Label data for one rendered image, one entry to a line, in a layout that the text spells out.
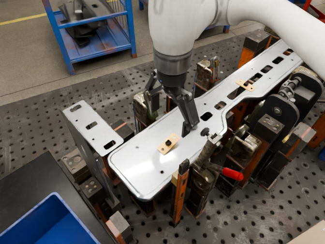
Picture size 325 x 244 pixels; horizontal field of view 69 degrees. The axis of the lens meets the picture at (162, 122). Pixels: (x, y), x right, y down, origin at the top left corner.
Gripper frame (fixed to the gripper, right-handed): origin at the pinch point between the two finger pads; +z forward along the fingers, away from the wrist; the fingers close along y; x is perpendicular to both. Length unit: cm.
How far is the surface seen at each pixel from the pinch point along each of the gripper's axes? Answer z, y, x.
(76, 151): 8.4, 15.5, 26.1
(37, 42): 115, 276, -33
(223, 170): 1.9, -21.7, 0.6
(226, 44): 44, 50, -109
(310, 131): 6.7, -31.5, -34.8
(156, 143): 14.3, 3.6, 2.7
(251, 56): 21, 15, -76
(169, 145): 12.9, -0.9, 0.4
